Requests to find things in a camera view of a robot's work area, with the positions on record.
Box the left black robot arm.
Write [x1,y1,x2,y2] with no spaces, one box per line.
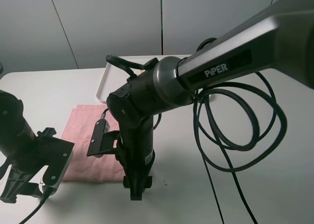
[0,91,74,203]

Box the pink terry towel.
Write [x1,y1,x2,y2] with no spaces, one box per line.
[61,104,125,183]

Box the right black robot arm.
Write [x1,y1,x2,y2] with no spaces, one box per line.
[106,0,314,200]

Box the white rectangular plastic tray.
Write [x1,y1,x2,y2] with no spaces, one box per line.
[96,55,189,103]

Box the left black camera cable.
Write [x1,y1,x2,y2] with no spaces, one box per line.
[12,184,52,224]

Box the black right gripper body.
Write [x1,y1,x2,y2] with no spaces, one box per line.
[123,152,155,200]

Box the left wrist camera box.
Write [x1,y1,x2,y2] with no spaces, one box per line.
[42,143,74,195]

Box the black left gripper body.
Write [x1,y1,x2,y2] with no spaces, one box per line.
[0,127,73,203]

